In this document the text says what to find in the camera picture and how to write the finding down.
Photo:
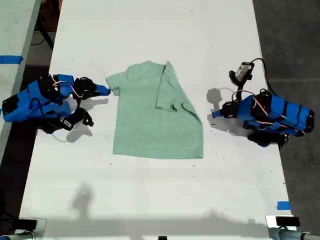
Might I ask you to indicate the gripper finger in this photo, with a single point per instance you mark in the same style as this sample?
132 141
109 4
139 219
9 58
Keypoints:
90 85
221 113
230 105
97 93

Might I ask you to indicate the pale green T-shirt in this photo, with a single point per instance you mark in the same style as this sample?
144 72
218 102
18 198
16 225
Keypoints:
150 125

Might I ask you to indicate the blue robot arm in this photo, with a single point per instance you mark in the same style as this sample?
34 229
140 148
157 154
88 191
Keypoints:
287 112
37 105

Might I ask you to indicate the black table leg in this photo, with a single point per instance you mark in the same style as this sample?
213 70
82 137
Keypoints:
46 33

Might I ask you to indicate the long blue tape strip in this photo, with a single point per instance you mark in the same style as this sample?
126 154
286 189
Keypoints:
11 59

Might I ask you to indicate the white side table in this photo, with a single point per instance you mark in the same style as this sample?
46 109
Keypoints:
15 25

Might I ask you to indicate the short blue tape strip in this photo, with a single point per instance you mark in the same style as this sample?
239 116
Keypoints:
283 205

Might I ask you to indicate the shiny metal plate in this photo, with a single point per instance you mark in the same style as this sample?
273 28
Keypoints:
270 221
41 225

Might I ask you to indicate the small black box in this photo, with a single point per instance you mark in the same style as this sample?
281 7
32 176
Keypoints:
28 224
287 221

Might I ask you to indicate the grey metal pipe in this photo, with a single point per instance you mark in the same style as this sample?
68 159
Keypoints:
292 235
20 236

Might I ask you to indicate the black camera box white label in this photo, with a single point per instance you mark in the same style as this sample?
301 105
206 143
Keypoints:
241 71

